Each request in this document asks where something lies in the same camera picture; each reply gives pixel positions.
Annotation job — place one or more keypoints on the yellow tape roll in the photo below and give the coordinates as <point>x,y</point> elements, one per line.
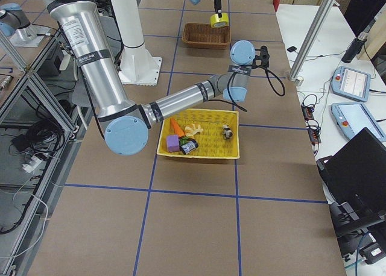
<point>219,20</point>

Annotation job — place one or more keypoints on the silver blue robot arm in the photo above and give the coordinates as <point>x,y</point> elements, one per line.
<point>126,123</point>

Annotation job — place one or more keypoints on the yellow plastic basket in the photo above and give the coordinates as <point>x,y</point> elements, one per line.
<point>211,142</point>

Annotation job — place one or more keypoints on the brown wicker basket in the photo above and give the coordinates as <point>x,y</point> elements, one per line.
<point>197,35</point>

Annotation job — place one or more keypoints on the green black toy can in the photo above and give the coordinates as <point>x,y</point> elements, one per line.
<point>189,146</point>

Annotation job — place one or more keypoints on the orange toy carrot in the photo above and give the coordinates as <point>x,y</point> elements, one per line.
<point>176,127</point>

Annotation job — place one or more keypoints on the purple block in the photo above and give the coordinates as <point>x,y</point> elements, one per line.
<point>172,143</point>

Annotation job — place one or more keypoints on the small cow figurine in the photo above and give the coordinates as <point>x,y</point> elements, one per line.
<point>227,132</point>

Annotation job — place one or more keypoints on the orange black power strip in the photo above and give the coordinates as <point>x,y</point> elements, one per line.
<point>312,125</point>

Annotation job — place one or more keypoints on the small black phone device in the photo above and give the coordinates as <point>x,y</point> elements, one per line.
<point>291,49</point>

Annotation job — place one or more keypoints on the lower teach pendant tablet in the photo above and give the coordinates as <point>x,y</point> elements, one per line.
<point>352,117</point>

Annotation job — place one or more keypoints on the teach pendant tablet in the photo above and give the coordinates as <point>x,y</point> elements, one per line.
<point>352,117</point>
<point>351,83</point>

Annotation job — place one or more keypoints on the upper teach pendant tablet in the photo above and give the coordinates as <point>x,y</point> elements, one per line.
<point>351,83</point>

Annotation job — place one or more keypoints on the black laptop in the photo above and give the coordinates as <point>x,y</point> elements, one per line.
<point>357,170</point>

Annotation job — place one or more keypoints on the black bottle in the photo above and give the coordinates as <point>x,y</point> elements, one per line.
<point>355,47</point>

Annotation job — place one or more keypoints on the standing person dark clothes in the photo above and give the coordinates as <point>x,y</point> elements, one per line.
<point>360,13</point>

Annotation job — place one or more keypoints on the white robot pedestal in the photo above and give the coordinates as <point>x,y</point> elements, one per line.
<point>137,65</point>

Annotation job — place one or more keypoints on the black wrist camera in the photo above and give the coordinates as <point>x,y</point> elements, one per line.
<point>263,56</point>

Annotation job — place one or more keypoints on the aluminium frame post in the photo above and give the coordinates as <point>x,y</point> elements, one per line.
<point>309,40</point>

